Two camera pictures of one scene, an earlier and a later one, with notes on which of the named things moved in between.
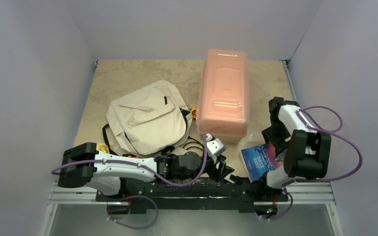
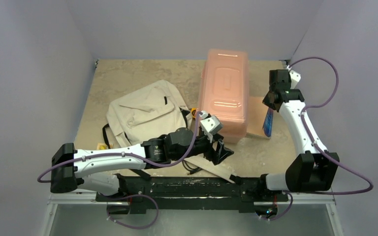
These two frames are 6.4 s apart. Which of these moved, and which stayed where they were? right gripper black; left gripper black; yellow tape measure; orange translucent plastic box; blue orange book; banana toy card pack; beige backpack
Moved: blue orange book; left gripper black; right gripper black
Stayed: orange translucent plastic box; banana toy card pack; yellow tape measure; beige backpack
